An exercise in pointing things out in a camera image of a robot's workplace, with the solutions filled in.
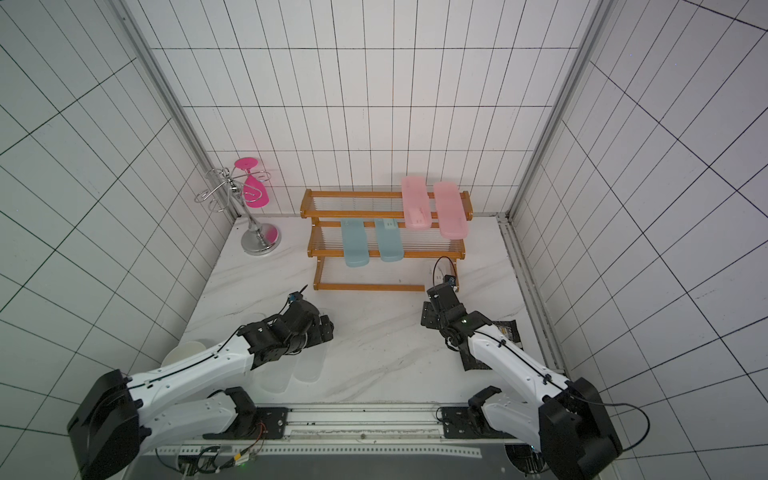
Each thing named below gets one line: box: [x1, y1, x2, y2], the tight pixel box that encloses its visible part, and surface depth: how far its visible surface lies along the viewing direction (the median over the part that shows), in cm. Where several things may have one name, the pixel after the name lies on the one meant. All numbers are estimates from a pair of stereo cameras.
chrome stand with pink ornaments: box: [194, 157, 282, 257], surface depth 106 cm
